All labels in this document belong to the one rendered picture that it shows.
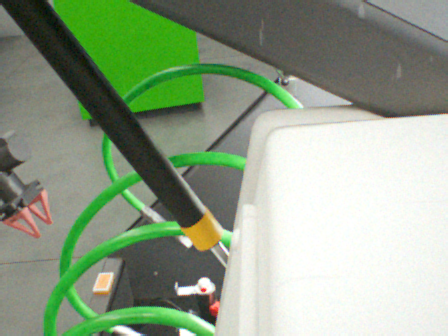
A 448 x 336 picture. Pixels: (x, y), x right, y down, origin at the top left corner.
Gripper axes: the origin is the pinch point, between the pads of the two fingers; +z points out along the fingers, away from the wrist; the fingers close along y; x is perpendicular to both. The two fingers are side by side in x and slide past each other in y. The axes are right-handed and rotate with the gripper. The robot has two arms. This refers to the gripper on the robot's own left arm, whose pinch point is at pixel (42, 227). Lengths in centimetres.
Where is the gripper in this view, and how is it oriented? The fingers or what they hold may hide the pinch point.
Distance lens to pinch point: 124.6
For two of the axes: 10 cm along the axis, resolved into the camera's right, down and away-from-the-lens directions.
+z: 5.3, 7.9, 3.1
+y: 2.5, -4.9, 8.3
